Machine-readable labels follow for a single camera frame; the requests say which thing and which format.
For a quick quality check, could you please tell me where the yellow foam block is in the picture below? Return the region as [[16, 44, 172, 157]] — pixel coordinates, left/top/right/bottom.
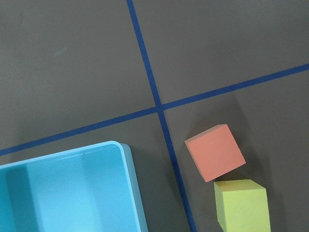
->
[[214, 179, 271, 232]]

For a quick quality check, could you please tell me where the blue plastic tray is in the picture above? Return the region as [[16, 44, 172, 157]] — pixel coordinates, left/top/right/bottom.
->
[[0, 141, 148, 232]]

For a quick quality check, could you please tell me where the orange foam block left side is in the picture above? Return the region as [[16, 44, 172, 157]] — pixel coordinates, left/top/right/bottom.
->
[[184, 124, 246, 182]]

